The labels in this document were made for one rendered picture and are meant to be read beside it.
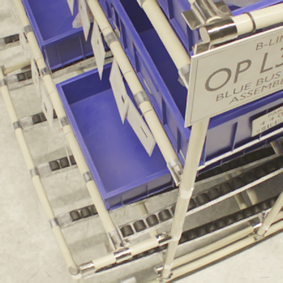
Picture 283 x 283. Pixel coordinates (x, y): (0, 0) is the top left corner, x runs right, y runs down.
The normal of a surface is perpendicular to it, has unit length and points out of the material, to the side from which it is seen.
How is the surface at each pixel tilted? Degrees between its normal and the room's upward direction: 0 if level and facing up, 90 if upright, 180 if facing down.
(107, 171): 3
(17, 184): 0
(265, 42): 90
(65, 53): 90
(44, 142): 0
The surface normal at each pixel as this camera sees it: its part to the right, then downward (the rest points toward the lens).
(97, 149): -0.04, -0.42
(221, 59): 0.40, 0.83
